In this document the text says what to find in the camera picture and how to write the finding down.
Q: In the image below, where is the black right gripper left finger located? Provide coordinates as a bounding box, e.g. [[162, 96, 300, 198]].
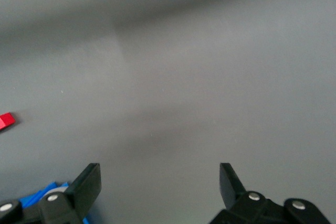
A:
[[0, 163, 102, 224]]

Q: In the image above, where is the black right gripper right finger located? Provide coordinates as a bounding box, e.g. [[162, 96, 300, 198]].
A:
[[209, 163, 331, 224]]

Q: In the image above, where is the small red cube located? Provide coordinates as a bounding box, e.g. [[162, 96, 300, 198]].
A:
[[0, 112, 16, 132]]

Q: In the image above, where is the blue plastic storage bin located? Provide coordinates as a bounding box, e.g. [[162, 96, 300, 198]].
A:
[[18, 181, 98, 224]]

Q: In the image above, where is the grey table mat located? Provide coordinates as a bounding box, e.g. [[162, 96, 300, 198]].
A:
[[0, 0, 336, 224]]

